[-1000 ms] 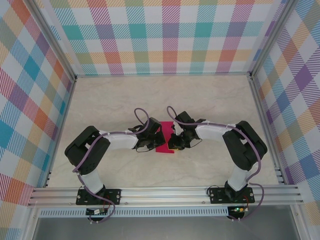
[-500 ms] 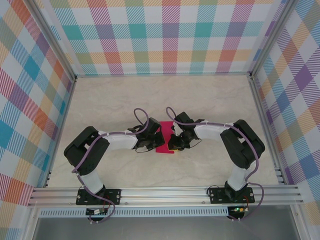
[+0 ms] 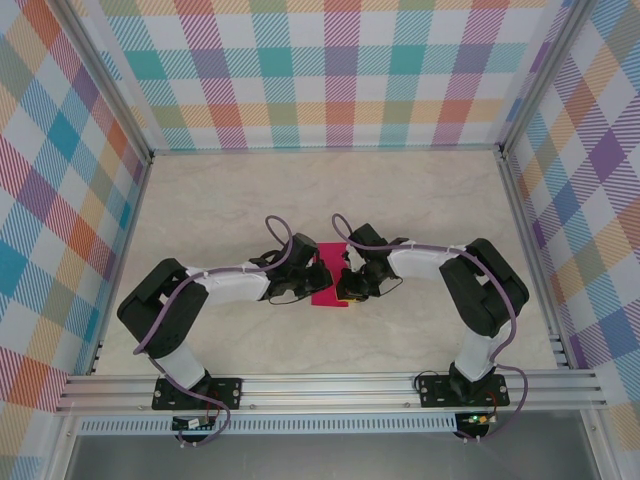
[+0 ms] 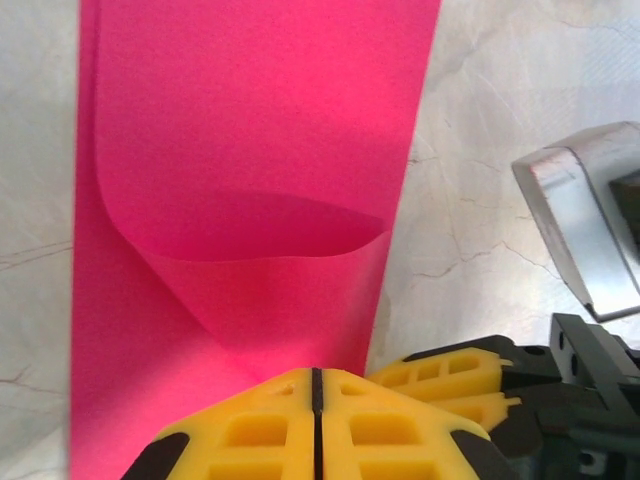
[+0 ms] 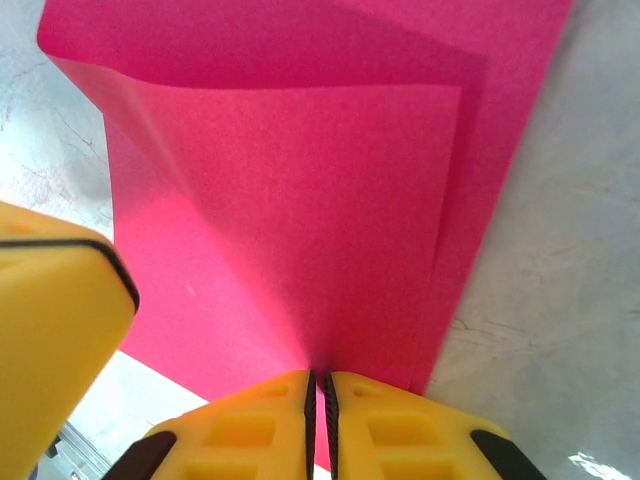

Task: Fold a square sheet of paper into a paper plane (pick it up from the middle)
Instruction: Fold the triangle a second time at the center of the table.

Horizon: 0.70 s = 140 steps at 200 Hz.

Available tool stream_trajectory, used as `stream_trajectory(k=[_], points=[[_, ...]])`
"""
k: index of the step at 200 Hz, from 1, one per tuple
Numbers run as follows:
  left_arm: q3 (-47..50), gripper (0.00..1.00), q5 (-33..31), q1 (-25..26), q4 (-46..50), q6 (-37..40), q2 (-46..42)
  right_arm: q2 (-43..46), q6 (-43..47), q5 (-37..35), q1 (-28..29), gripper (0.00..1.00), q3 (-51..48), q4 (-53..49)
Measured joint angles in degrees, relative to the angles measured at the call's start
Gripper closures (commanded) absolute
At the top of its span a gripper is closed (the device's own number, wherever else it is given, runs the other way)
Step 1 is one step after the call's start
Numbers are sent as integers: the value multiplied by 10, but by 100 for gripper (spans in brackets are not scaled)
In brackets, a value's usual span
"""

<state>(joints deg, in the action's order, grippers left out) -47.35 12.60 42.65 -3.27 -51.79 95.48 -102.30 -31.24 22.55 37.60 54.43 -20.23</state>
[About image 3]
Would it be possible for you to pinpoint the pink square paper sheet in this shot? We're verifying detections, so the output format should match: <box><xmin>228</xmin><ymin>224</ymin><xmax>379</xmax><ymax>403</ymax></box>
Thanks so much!
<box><xmin>309</xmin><ymin>241</ymin><xmax>350</xmax><ymax>309</ymax></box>

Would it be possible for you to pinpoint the grey metal panel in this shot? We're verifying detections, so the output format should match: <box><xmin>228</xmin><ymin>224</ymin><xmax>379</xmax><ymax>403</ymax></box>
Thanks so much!
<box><xmin>64</xmin><ymin>432</ymin><xmax>601</xmax><ymax>480</ymax></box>

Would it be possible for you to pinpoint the black circuit board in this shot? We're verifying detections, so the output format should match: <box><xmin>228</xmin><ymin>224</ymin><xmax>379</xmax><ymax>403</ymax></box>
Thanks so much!
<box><xmin>172</xmin><ymin>417</ymin><xmax>216</xmax><ymax>431</ymax></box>

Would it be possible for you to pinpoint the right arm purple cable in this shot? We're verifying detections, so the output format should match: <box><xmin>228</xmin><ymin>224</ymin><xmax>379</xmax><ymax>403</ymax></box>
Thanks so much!
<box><xmin>330</xmin><ymin>213</ymin><xmax>530</xmax><ymax>444</ymax></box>

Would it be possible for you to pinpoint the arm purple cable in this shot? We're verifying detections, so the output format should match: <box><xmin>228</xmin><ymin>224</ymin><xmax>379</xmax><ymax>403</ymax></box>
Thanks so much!
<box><xmin>132</xmin><ymin>214</ymin><xmax>296</xmax><ymax>449</ymax></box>
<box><xmin>330</xmin><ymin>213</ymin><xmax>530</xmax><ymax>444</ymax></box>

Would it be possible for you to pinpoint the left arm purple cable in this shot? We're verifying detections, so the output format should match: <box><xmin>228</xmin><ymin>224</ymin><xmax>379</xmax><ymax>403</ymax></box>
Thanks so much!
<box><xmin>132</xmin><ymin>214</ymin><xmax>296</xmax><ymax>449</ymax></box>

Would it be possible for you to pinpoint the long aluminium mounting rail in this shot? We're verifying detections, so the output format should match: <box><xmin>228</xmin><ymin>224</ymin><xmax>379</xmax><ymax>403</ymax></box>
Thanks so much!
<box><xmin>54</xmin><ymin>369</ymin><xmax>609</xmax><ymax>414</ymax></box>

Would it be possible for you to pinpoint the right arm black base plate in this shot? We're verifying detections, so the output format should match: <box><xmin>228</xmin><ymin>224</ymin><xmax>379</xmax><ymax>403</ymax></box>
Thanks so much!
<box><xmin>417</xmin><ymin>374</ymin><xmax>511</xmax><ymax>409</ymax></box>

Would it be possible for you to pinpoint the slotted grey cable duct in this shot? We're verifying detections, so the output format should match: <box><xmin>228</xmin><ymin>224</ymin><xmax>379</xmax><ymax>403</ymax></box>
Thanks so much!
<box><xmin>79</xmin><ymin>418</ymin><xmax>459</xmax><ymax>435</ymax></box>

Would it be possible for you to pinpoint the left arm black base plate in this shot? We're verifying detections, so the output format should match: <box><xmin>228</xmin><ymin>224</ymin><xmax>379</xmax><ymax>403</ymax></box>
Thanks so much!
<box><xmin>152</xmin><ymin>377</ymin><xmax>244</xmax><ymax>412</ymax></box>

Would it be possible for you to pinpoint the aluminium frame rail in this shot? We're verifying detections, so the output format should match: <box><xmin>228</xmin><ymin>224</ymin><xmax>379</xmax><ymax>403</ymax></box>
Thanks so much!
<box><xmin>497</xmin><ymin>152</ymin><xmax>572</xmax><ymax>370</ymax></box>

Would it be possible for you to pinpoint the aluminium frame post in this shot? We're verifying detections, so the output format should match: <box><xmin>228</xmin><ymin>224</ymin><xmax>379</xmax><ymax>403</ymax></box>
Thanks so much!
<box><xmin>58</xmin><ymin>0</ymin><xmax>154</xmax><ymax>164</ymax></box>
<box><xmin>498</xmin><ymin>0</ymin><xmax>597</xmax><ymax>160</ymax></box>

